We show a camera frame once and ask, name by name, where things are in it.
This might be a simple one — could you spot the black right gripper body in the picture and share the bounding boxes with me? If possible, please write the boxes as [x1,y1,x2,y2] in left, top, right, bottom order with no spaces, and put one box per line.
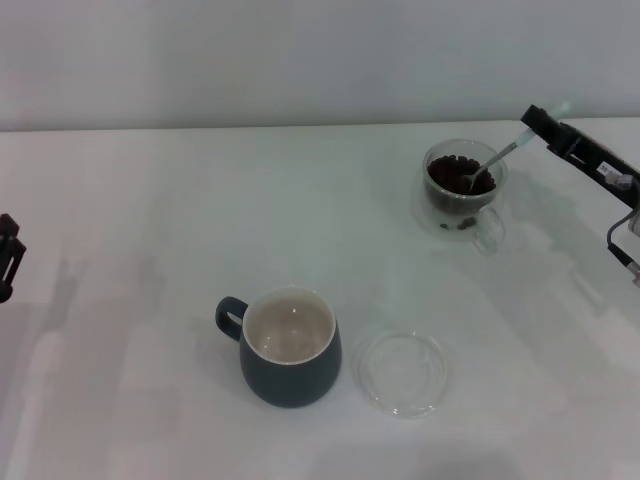
[583,148,640,212]

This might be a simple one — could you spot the blue handled metal spoon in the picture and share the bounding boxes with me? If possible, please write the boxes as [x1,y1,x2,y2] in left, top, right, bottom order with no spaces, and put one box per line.
[461,101,572,192]

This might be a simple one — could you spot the dark teal ceramic mug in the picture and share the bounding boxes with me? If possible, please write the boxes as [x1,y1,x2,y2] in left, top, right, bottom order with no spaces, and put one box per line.
[215,285,344,409]

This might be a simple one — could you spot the coffee beans in glass cup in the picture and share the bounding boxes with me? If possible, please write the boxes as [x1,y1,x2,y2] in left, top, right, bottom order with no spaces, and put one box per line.
[427,154,498,196]

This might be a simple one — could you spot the clear glass dish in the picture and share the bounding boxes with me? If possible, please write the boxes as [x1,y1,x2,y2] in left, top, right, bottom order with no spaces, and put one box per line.
[351,329,449,420]

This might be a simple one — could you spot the clear glass cup with handle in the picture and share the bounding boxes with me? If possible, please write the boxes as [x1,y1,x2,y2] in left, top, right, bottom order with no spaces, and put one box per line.
[409,138,509,256]

